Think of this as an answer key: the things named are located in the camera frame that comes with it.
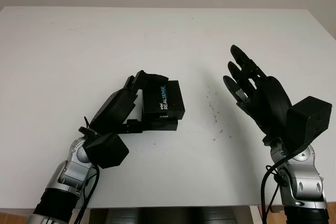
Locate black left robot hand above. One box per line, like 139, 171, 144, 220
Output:
78, 70, 169, 137

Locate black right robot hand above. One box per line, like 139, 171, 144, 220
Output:
223, 44, 292, 146

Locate black Intel RealSense box lid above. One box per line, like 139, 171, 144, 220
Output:
142, 79, 187, 120

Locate dark robot torso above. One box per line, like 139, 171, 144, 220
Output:
88, 199, 252, 224

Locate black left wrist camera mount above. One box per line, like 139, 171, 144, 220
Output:
83, 132, 130, 169

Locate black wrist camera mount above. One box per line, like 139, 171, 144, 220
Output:
286, 95, 333, 154
83, 132, 130, 169

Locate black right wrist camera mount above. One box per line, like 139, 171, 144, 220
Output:
286, 95, 333, 154

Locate black camera box base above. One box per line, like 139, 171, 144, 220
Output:
143, 118, 179, 132

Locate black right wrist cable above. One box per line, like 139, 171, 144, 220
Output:
259, 155, 290, 224

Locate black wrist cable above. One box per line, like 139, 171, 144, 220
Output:
259, 155, 290, 224
77, 115, 102, 224

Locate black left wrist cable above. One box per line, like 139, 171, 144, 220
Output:
77, 115, 102, 224

